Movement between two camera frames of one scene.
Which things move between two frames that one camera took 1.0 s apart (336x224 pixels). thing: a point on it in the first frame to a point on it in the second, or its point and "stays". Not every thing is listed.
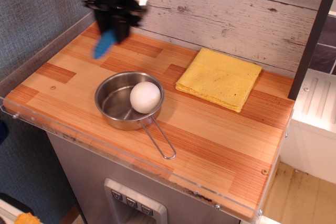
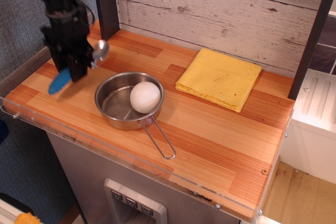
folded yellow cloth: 222,79 stays
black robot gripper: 114,2 to 69,37
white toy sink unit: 310,141 stays
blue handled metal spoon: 104,42 to 100,52
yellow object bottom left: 27,218 stays
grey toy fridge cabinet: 108,191 stays
